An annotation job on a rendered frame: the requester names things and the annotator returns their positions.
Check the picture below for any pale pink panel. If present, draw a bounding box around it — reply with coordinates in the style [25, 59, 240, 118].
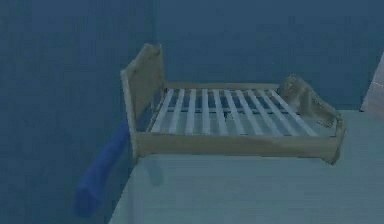
[359, 50, 384, 121]

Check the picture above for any wooden slatted bed frame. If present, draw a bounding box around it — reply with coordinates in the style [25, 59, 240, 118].
[120, 43, 347, 166]

